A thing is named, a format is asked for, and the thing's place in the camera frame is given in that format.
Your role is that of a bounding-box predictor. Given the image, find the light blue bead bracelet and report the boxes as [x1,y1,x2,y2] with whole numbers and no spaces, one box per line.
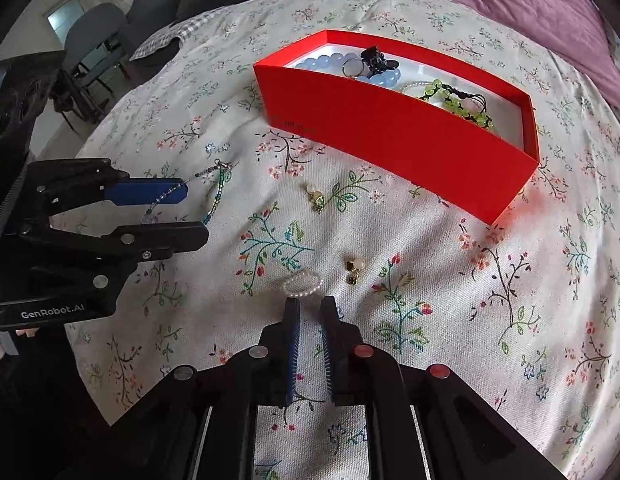
[295,52,401,92]

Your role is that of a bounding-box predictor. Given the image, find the gold earring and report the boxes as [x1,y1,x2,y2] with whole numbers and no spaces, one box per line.
[305,182,327,215]
[342,255,365,286]

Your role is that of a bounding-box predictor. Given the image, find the black flower hair clip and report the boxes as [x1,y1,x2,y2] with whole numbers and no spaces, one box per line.
[360,46,401,73]

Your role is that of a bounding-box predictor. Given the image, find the glass door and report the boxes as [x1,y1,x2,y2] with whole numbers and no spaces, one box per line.
[44,0,85,36]

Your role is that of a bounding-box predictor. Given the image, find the white pearl ring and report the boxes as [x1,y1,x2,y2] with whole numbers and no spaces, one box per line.
[280,270,325,297]

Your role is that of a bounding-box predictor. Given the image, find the floral bed sheet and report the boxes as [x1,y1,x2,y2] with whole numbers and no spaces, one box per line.
[64,0,620,480]

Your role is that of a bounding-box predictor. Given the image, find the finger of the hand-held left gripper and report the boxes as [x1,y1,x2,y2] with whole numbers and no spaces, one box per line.
[20,221,209,263]
[27,159,189,226]

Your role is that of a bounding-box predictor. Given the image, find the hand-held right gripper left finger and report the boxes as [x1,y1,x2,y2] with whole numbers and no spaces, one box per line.
[54,297,301,480]

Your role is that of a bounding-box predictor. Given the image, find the purple pillow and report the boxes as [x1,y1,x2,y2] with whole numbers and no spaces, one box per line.
[342,0,620,113]

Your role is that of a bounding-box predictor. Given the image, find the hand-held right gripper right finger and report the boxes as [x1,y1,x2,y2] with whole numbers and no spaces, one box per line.
[322,296,566,480]

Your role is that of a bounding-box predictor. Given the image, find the red cardboard box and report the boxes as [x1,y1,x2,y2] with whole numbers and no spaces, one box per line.
[253,29,542,226]

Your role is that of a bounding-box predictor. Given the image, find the dark blue beaded chain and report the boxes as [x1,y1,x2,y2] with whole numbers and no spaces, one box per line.
[140,159,241,226]

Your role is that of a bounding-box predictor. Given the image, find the grey checkered cloth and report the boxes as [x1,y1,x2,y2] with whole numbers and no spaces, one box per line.
[130,12,225,63]

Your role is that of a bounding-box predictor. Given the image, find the green bead bracelet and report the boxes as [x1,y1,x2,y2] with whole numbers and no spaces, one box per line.
[419,79,496,131]

